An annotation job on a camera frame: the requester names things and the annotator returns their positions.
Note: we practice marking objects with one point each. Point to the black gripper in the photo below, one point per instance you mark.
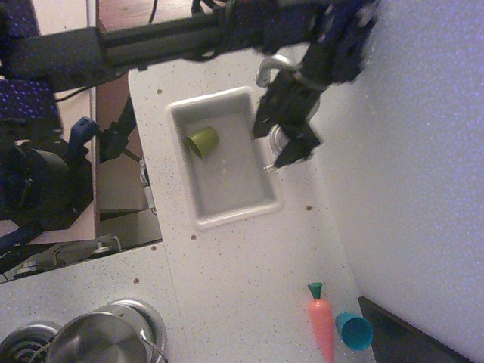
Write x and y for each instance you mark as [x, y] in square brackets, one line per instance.
[320, 67]

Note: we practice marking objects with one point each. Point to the silver toy faucet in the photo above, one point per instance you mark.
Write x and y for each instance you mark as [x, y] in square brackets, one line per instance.
[288, 102]

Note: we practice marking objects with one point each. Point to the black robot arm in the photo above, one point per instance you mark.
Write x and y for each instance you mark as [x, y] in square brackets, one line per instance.
[308, 46]

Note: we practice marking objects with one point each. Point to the white toy sink basin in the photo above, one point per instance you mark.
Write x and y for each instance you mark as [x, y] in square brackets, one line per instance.
[229, 183]

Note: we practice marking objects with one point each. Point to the green plastic cup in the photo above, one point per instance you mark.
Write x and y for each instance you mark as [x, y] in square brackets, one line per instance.
[203, 141]

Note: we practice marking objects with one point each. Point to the orange toy carrot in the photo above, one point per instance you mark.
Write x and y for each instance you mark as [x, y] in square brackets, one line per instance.
[322, 321]

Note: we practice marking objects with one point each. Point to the teal plastic cup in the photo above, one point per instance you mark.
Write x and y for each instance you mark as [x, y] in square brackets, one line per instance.
[355, 331]

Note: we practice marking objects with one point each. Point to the stainless steel pot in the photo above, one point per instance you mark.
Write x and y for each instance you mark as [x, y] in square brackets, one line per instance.
[122, 331]

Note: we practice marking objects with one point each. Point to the silver stove burner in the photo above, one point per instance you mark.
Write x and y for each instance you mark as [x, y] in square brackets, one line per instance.
[27, 343]

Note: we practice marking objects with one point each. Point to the blue clamp handle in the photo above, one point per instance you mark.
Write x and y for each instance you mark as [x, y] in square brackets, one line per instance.
[84, 130]

